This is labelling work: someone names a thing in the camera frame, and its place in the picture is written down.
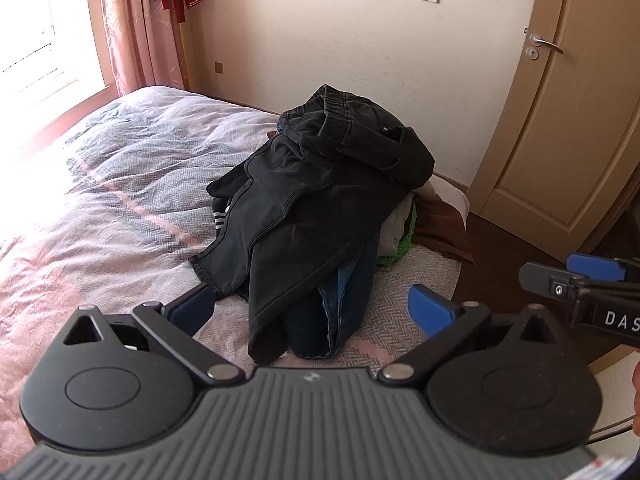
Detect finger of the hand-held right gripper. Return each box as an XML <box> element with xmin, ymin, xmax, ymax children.
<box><xmin>518</xmin><ymin>261</ymin><xmax>583</xmax><ymax>306</ymax></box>
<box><xmin>566</xmin><ymin>253</ymin><xmax>640</xmax><ymax>286</ymax></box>

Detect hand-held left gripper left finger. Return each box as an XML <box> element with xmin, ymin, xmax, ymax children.
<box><xmin>62</xmin><ymin>282</ymin><xmax>246</xmax><ymax>387</ymax></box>

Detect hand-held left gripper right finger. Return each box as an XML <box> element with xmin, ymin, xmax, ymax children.
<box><xmin>377</xmin><ymin>284</ymin><xmax>563</xmax><ymax>389</ymax></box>

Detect black elastic-waist pants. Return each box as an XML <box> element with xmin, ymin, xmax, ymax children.
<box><xmin>189</xmin><ymin>84</ymin><xmax>436</xmax><ymax>367</ymax></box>

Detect green garment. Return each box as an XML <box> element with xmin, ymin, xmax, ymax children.
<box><xmin>376</xmin><ymin>200</ymin><xmax>418</xmax><ymax>267</ymax></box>

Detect blue jeans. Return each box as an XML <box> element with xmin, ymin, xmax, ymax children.
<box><xmin>286</xmin><ymin>240</ymin><xmax>382</xmax><ymax>361</ymax></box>

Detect brown cloth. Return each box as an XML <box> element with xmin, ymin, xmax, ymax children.
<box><xmin>412</xmin><ymin>194</ymin><xmax>475</xmax><ymax>265</ymax></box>

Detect black white-striped garment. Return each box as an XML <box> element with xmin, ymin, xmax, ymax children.
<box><xmin>210</xmin><ymin>195</ymin><xmax>236</xmax><ymax>233</ymax></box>

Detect white garment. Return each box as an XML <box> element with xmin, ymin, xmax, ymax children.
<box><xmin>382</xmin><ymin>185</ymin><xmax>418</xmax><ymax>256</ymax></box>

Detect beige wooden door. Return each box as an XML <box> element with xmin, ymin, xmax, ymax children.
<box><xmin>467</xmin><ymin>0</ymin><xmax>640</xmax><ymax>263</ymax></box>

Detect yellow wooden pole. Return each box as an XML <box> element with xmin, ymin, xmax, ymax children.
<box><xmin>172</xmin><ymin>10</ymin><xmax>196</xmax><ymax>92</ymax></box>

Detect pink curtain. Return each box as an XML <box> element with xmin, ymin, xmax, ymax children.
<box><xmin>95</xmin><ymin>0</ymin><xmax>188</xmax><ymax>97</ymax></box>

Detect window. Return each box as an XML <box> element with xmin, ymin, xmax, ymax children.
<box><xmin>0</xmin><ymin>0</ymin><xmax>108</xmax><ymax>126</ymax></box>

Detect silver door handle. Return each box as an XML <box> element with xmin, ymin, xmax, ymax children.
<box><xmin>526</xmin><ymin>32</ymin><xmax>564</xmax><ymax>61</ymax></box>

